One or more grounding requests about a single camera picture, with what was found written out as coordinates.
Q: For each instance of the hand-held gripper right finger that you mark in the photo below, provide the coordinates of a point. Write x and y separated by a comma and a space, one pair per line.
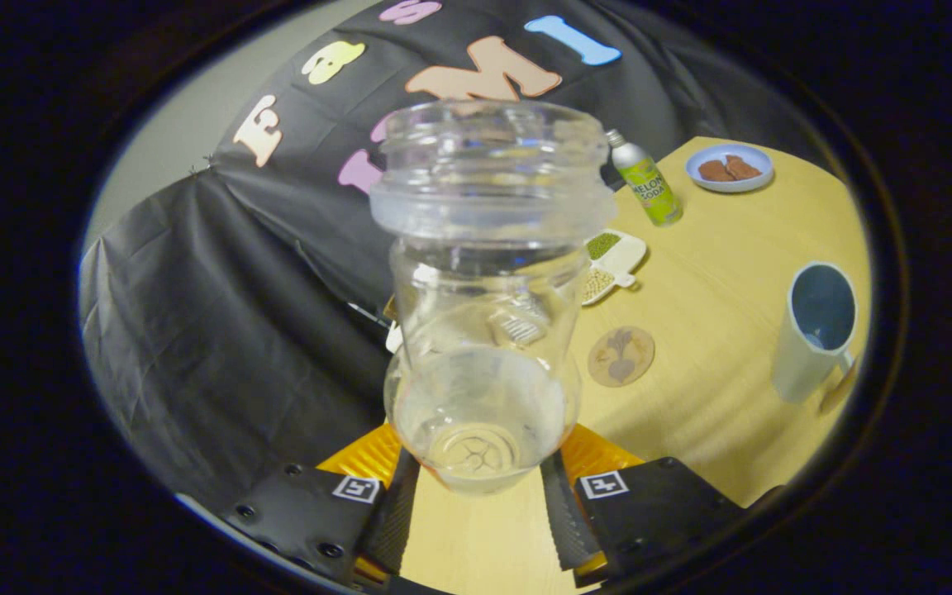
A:
568, 521

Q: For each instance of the brown cookie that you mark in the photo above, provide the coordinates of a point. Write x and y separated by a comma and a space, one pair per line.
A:
714, 172
744, 168

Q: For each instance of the small blue plate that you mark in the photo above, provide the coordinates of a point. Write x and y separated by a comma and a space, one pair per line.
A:
703, 183

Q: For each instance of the clear plastic juice bottle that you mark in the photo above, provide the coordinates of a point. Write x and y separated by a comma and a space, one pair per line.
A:
484, 207

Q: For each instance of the round printed cork coaster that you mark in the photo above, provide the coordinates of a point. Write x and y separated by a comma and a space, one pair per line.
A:
621, 356

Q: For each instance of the green label metal bottle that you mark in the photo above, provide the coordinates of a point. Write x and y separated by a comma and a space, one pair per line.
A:
649, 186

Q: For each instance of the heap of pale beans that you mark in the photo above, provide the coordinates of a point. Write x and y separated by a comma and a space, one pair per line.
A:
597, 283

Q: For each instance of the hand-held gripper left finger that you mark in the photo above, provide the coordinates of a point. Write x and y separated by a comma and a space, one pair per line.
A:
389, 516

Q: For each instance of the white divided dish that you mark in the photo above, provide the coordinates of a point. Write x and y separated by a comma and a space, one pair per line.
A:
626, 256

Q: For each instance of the white cup blue inside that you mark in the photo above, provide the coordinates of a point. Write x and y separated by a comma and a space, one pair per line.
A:
794, 355

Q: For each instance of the wooden table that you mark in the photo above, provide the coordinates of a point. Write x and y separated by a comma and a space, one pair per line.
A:
716, 314

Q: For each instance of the black backdrop cloth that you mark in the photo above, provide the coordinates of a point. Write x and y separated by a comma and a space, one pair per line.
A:
220, 330

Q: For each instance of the heap of green beans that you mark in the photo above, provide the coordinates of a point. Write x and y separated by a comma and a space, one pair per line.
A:
602, 245

